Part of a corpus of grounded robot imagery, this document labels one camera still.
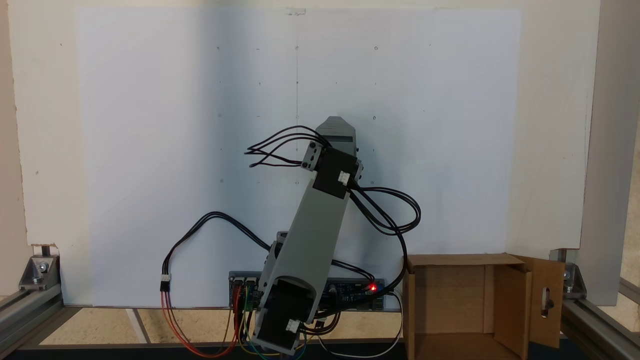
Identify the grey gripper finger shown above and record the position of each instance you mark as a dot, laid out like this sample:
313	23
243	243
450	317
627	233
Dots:
337	126

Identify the metal corner bracket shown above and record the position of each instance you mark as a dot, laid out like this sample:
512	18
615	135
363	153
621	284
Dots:
37	270
570	282

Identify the blue circuit board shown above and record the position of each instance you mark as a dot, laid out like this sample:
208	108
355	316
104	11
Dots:
350	291

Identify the brown cardboard box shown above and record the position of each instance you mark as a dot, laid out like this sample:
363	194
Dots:
450	300

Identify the white paper sheet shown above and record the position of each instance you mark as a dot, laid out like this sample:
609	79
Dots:
150	125

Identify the clear tape piece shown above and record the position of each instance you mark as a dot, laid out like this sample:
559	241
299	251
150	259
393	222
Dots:
296	11

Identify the aluminium frame rail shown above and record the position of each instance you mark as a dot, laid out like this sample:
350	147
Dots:
600	320
25	315

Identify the aluminium frame post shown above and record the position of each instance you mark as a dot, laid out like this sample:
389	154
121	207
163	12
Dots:
607	150

